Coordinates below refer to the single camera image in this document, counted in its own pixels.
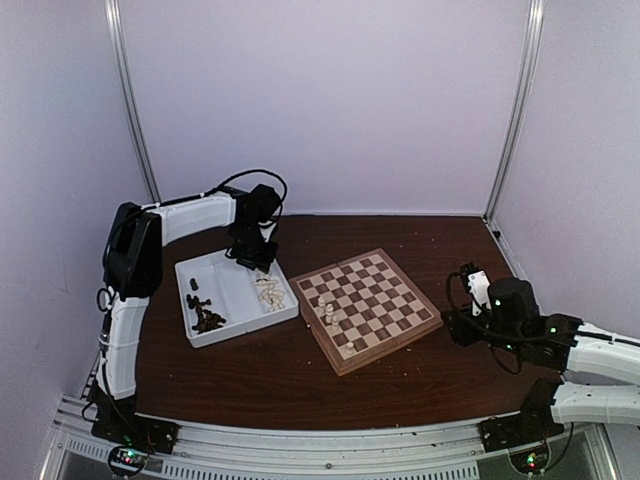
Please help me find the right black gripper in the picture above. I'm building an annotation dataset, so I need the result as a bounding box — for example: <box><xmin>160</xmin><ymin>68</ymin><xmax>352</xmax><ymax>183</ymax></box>
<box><xmin>441</xmin><ymin>302</ymin><xmax>523</xmax><ymax>357</ymax></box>

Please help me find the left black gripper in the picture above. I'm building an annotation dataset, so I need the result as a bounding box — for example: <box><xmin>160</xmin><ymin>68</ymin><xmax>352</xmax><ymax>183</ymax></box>
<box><xmin>230</xmin><ymin>222</ymin><xmax>278</xmax><ymax>273</ymax></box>

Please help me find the white chess piece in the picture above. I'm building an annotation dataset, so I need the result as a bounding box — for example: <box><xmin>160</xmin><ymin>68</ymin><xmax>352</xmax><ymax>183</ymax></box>
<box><xmin>324</xmin><ymin>302</ymin><xmax>334</xmax><ymax>324</ymax></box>
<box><xmin>318</xmin><ymin>295</ymin><xmax>327</xmax><ymax>314</ymax></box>
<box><xmin>330</xmin><ymin>313</ymin><xmax>341</xmax><ymax>335</ymax></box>

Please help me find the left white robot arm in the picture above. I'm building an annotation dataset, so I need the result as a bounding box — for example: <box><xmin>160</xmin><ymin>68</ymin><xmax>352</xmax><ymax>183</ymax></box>
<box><xmin>95</xmin><ymin>183</ymin><xmax>286</xmax><ymax>444</ymax></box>

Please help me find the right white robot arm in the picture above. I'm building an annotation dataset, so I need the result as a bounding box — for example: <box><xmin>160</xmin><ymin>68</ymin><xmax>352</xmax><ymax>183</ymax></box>
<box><xmin>443</xmin><ymin>271</ymin><xmax>639</xmax><ymax>442</ymax></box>

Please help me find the pile of white chess pieces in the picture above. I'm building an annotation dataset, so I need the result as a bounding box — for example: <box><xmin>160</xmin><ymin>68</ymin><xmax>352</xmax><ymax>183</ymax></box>
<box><xmin>254</xmin><ymin>271</ymin><xmax>286</xmax><ymax>312</ymax></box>

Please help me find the pile of dark chess pieces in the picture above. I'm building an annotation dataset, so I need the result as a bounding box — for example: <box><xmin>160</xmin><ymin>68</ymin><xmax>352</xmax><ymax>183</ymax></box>
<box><xmin>186</xmin><ymin>278</ymin><xmax>227</xmax><ymax>334</ymax></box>

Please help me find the wooden chess board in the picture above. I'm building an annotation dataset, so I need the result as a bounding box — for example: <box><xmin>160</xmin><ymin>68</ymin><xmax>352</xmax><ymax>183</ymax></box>
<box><xmin>290</xmin><ymin>249</ymin><xmax>443</xmax><ymax>376</ymax></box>

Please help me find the right control circuit board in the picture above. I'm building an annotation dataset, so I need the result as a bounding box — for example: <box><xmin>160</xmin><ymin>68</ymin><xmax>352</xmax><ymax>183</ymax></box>
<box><xmin>510</xmin><ymin>450</ymin><xmax>549</xmax><ymax>474</ymax></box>

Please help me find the control circuit board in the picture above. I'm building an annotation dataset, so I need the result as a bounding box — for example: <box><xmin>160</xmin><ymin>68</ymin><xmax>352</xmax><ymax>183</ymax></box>
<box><xmin>107</xmin><ymin>445</ymin><xmax>149</xmax><ymax>476</ymax></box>
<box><xmin>510</xmin><ymin>450</ymin><xmax>549</xmax><ymax>474</ymax></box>

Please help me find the left control circuit board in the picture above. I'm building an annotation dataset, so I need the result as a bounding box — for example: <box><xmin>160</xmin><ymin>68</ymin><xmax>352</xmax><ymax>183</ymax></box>
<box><xmin>107</xmin><ymin>445</ymin><xmax>149</xmax><ymax>476</ymax></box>

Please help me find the white plastic divided tray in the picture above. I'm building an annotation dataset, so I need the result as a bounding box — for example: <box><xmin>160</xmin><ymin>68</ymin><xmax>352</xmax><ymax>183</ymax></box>
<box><xmin>174</xmin><ymin>250</ymin><xmax>299</xmax><ymax>348</ymax></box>

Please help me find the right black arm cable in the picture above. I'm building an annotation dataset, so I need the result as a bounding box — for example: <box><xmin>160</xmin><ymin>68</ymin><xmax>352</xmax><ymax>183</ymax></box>
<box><xmin>444</xmin><ymin>269</ymin><xmax>526</xmax><ymax>375</ymax></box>

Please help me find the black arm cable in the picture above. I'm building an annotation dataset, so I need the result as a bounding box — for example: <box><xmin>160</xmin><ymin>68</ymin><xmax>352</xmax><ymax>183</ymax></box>
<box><xmin>444</xmin><ymin>269</ymin><xmax>526</xmax><ymax>375</ymax></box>
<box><xmin>219</xmin><ymin>169</ymin><xmax>289</xmax><ymax>221</ymax></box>

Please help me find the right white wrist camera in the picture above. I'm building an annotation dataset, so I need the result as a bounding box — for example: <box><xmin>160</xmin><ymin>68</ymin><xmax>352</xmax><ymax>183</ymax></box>
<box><xmin>460</xmin><ymin>263</ymin><xmax>492</xmax><ymax>317</ymax></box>

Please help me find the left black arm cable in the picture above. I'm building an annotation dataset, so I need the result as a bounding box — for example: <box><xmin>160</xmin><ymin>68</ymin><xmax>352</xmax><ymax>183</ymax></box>
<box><xmin>219</xmin><ymin>169</ymin><xmax>289</xmax><ymax>221</ymax></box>

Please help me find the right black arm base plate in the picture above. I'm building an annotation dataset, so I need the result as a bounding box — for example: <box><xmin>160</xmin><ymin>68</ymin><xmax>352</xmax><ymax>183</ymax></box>
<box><xmin>478</xmin><ymin>410</ymin><xmax>565</xmax><ymax>452</ymax></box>

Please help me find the aluminium front rail frame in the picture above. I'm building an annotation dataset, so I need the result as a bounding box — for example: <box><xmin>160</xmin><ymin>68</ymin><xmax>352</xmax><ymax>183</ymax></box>
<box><xmin>35</xmin><ymin>396</ymin><xmax>623</xmax><ymax>479</ymax></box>

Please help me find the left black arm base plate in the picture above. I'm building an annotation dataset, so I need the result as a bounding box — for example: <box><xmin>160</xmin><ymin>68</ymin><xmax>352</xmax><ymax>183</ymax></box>
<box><xmin>91</xmin><ymin>409</ymin><xmax>179</xmax><ymax>454</ymax></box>

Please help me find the left aluminium corner post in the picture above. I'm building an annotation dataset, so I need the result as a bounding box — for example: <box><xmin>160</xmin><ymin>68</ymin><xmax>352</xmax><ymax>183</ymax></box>
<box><xmin>104</xmin><ymin>0</ymin><xmax>161</xmax><ymax>203</ymax></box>

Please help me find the aluminium corner post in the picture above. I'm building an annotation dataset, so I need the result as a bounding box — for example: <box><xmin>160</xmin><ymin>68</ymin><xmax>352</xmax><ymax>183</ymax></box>
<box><xmin>104</xmin><ymin>0</ymin><xmax>161</xmax><ymax>203</ymax></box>
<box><xmin>483</xmin><ymin>0</ymin><xmax>546</xmax><ymax>225</ymax></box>

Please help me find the right aluminium corner post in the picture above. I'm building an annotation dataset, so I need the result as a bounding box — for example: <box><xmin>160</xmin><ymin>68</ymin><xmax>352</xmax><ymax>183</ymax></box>
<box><xmin>483</xmin><ymin>0</ymin><xmax>546</xmax><ymax>225</ymax></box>

